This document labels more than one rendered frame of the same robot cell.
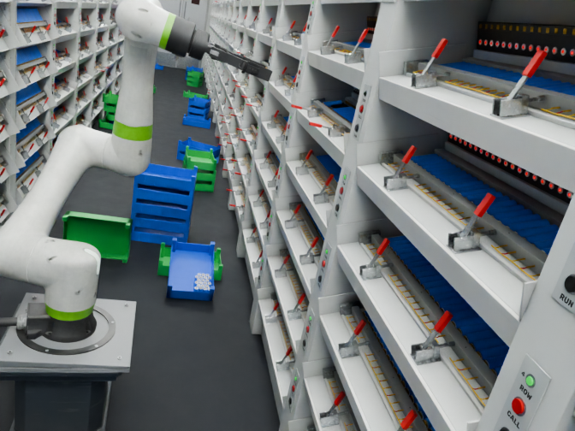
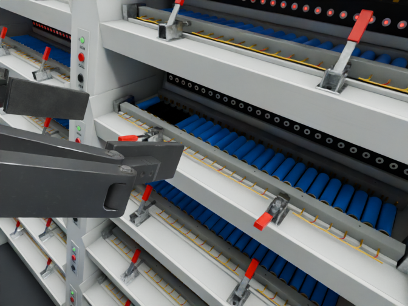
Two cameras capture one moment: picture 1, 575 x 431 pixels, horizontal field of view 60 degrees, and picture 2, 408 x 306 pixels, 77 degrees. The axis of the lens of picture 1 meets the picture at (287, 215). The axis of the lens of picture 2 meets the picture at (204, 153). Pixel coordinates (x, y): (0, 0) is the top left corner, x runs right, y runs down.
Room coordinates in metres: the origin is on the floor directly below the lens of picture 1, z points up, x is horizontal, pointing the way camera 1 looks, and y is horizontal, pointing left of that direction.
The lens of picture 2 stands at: (1.22, 0.24, 1.16)
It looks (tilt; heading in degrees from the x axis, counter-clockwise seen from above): 24 degrees down; 314
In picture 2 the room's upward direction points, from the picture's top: 15 degrees clockwise
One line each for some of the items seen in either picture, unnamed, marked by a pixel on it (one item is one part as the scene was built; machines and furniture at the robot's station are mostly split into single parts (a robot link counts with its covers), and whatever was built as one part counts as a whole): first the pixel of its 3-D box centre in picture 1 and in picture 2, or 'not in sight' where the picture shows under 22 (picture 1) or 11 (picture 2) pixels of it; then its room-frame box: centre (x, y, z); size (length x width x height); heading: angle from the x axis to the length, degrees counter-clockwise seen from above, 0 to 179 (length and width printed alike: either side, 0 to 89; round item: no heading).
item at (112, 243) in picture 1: (97, 237); not in sight; (2.14, 0.87, 0.10); 0.30 x 0.08 x 0.20; 102
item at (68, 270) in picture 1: (68, 276); not in sight; (1.17, 0.54, 0.46); 0.16 x 0.13 x 0.19; 90
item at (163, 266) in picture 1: (190, 261); not in sight; (2.21, 0.42, 0.04); 0.30 x 0.20 x 0.08; 104
